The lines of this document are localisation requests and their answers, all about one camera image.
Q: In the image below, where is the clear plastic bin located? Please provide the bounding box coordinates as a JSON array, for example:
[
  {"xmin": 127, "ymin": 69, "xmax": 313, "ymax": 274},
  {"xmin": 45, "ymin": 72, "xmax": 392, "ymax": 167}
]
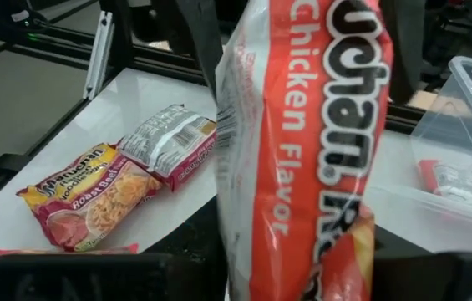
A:
[{"xmin": 409, "ymin": 56, "xmax": 472, "ymax": 254}]

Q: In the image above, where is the silver aluminium bracket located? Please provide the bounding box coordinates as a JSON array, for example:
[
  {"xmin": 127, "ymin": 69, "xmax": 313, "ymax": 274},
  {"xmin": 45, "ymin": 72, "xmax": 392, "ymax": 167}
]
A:
[{"xmin": 83, "ymin": 11, "xmax": 114, "ymax": 100}]

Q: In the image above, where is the black device with green light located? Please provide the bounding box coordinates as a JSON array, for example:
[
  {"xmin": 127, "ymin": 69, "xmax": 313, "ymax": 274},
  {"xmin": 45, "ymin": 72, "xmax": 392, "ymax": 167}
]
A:
[{"xmin": 0, "ymin": 8, "xmax": 51, "ymax": 43}]

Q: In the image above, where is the roast beef ramen noodle pack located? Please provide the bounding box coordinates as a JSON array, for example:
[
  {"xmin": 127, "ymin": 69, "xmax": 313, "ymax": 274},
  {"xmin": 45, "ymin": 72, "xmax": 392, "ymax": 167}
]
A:
[
  {"xmin": 16, "ymin": 143, "xmax": 165, "ymax": 253},
  {"xmin": 116, "ymin": 103, "xmax": 219, "ymax": 193},
  {"xmin": 417, "ymin": 158, "xmax": 472, "ymax": 210}
]

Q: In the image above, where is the red ramen noodle pack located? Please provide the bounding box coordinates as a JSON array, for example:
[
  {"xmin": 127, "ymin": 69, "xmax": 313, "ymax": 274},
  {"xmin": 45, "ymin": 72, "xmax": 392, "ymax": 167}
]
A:
[{"xmin": 0, "ymin": 243, "xmax": 140, "ymax": 261}]

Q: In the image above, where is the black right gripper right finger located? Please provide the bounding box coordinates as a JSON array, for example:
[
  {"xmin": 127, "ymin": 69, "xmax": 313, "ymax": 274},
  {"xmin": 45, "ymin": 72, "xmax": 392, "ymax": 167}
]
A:
[{"xmin": 373, "ymin": 236, "xmax": 462, "ymax": 301}]

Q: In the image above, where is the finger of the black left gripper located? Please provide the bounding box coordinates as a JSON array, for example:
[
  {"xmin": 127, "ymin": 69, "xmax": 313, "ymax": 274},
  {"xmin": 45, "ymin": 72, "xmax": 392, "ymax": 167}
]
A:
[
  {"xmin": 379, "ymin": 0, "xmax": 428, "ymax": 104},
  {"xmin": 175, "ymin": 0, "xmax": 252, "ymax": 100}
]

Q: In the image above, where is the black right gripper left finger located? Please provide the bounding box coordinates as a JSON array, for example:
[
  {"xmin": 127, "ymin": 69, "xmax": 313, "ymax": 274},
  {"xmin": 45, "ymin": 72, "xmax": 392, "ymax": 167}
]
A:
[{"xmin": 141, "ymin": 194, "xmax": 231, "ymax": 301}]

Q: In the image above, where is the orange chicken ramen noodle pack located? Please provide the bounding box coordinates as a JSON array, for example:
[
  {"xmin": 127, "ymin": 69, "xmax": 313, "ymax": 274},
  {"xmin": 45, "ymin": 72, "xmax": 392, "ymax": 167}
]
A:
[{"xmin": 213, "ymin": 0, "xmax": 394, "ymax": 301}]

